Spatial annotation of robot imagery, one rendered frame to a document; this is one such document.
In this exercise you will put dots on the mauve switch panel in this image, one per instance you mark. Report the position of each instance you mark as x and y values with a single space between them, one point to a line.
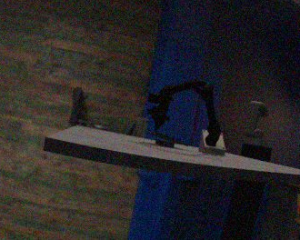
165 143

